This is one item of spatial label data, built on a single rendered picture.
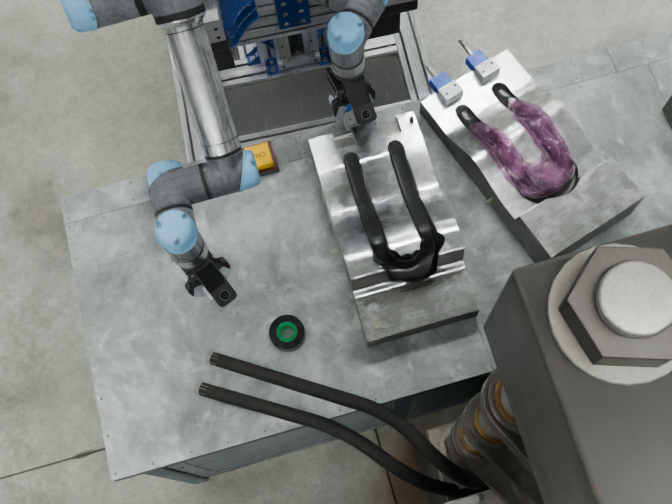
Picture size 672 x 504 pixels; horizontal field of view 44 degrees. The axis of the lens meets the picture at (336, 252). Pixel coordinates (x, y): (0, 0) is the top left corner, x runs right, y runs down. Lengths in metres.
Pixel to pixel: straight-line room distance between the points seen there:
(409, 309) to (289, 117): 1.11
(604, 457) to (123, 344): 1.46
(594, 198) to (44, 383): 1.84
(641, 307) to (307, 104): 2.22
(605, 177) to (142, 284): 1.10
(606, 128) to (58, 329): 1.84
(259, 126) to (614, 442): 2.22
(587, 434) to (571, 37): 2.64
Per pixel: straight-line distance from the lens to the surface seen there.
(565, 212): 1.91
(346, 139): 1.99
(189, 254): 1.64
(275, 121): 2.76
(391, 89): 2.80
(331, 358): 1.88
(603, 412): 0.67
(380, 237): 1.83
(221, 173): 1.63
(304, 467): 2.66
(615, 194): 1.95
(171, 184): 1.64
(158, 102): 3.12
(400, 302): 1.85
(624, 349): 0.64
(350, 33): 1.73
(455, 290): 1.86
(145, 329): 1.97
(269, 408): 1.82
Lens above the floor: 2.65
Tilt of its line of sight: 72 degrees down
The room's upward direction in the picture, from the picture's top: 9 degrees counter-clockwise
